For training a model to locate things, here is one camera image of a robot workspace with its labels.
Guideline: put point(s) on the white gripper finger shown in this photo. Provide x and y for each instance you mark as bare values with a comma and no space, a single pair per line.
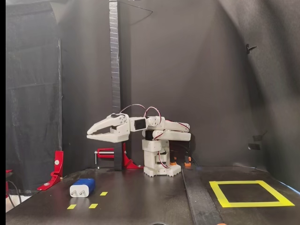
103,137
105,123

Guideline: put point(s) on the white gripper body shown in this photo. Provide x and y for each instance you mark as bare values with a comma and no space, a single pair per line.
120,132

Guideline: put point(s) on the blue and white charger plug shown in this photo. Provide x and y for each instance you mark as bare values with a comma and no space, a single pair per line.
79,191

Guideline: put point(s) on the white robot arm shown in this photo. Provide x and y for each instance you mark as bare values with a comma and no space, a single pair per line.
150,159

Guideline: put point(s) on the red screw clamp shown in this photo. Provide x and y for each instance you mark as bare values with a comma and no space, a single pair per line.
105,150

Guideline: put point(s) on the small yellow tape marker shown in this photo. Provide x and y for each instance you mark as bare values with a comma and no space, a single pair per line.
93,206
71,206
103,193

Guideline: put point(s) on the black mesh curtain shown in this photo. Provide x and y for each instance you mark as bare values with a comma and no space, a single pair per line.
32,93

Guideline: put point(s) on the blue tape piece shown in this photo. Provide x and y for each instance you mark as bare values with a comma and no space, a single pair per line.
199,168

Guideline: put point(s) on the black backdrop cloth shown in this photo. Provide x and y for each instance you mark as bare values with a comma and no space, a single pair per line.
211,82

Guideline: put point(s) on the black tape patch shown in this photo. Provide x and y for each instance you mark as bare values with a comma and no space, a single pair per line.
254,146

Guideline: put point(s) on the yellow tape square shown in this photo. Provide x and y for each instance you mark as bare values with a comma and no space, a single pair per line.
246,204

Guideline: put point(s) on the small black clip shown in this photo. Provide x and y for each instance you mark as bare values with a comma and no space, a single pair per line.
249,48

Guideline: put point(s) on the red triangular metal bracket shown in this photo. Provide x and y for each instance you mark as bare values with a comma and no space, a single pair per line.
127,161

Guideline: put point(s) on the red angled metal bracket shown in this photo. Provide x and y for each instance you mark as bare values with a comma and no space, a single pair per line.
58,164

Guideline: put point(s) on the tall black foam post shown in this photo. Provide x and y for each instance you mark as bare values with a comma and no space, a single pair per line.
115,70

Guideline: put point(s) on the dark grey flat rail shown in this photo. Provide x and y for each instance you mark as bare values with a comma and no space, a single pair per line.
199,206

